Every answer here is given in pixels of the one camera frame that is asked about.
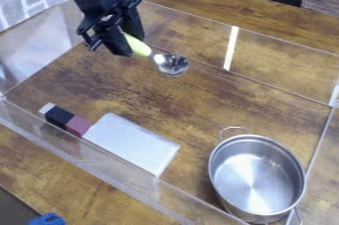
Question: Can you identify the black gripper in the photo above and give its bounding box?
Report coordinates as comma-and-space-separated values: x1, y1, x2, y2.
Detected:
75, 0, 144, 56

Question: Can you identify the spoon with yellow-green handle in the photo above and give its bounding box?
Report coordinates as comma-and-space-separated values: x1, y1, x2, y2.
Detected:
124, 33, 190, 76

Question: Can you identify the toy cleaver knife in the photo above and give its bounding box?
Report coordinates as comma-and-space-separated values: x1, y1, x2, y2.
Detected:
39, 103, 180, 176

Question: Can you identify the stainless steel pot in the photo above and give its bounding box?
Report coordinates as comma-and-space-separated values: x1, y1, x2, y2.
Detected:
208, 127, 306, 225

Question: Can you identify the blue object at bottom edge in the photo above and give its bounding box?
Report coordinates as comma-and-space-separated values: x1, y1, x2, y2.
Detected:
27, 213, 67, 225

